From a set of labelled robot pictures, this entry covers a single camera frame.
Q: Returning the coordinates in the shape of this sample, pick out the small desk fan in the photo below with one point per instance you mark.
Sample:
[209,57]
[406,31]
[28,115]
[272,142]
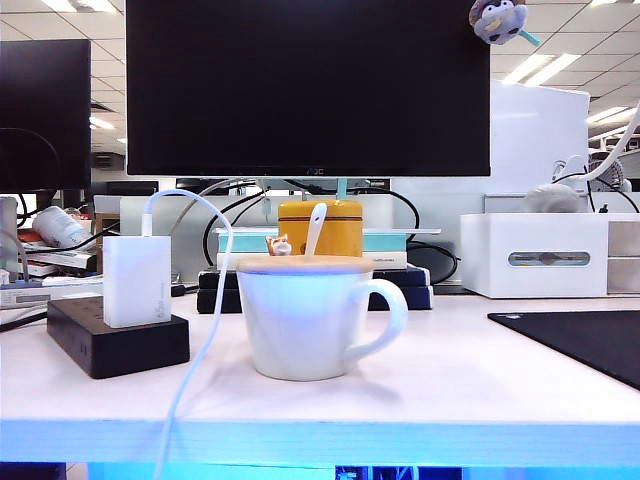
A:
[617,182]

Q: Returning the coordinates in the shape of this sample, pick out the wooden mug lid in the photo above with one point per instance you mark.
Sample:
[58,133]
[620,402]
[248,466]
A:
[281,263]

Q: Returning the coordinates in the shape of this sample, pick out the white ceramic spoon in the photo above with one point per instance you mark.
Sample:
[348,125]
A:
[316,220]

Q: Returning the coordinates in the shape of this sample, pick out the yellow round tin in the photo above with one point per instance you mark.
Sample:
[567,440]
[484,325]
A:
[341,235]

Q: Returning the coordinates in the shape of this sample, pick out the brown wooden shelf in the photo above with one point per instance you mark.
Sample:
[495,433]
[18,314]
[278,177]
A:
[107,225]

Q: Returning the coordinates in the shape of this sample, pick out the long white barcode box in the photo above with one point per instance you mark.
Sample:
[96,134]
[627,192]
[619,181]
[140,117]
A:
[30,299]

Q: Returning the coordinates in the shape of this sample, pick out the black Corsair mouse pad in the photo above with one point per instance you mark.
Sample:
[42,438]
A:
[590,340]

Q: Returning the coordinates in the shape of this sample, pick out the black power strip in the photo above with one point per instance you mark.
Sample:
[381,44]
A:
[140,350]

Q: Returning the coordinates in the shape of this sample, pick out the small orange cat figurine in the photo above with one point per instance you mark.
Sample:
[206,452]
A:
[280,245]

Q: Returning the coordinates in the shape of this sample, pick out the blue USB hub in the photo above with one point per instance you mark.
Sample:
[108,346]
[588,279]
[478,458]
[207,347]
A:
[25,283]

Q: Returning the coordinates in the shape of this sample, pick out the black AOC monitor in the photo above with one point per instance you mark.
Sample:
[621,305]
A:
[300,90]

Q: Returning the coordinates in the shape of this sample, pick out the white board panel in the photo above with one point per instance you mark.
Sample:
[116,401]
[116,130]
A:
[540,140]

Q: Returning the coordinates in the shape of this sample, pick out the small white desk gadget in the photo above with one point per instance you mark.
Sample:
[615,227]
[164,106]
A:
[572,167]

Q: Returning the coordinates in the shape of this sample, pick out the stack of papers and books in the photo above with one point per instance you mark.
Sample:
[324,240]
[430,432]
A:
[65,259]

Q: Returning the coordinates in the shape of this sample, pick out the small clear plastic holder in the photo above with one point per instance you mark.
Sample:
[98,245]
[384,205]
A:
[176,277]

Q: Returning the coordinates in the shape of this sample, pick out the gray penguin plush toy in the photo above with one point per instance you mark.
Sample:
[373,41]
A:
[496,22]

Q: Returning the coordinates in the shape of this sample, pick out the gray round desk object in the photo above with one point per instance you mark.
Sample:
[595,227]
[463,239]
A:
[551,200]

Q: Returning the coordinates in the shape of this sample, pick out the white upright device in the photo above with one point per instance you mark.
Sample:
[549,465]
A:
[7,230]

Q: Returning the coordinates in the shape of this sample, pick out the white curved tube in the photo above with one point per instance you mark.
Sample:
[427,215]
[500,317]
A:
[621,145]

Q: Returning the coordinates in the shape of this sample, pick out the frosted desk partition panel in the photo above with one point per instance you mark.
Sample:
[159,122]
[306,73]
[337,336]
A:
[130,215]

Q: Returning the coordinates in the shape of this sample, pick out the white ceramic mug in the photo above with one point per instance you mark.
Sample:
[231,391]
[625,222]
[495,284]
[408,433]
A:
[281,325]

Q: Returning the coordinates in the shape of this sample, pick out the teal cover book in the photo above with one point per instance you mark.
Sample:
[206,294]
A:
[250,243]

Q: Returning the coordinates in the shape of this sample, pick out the black flat desk mat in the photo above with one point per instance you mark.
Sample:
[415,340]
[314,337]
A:
[448,290]

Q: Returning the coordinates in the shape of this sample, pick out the white spine book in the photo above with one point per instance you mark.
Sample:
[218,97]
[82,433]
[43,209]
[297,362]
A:
[391,260]

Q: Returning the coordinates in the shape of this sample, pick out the white desk organizer box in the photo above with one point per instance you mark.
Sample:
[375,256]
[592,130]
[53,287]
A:
[500,280]

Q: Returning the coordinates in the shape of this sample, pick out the white cylindrical bottle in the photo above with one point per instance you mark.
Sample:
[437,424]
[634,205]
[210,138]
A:
[60,227]

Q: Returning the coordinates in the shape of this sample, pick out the white USB wall charger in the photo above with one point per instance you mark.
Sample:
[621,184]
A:
[135,280]

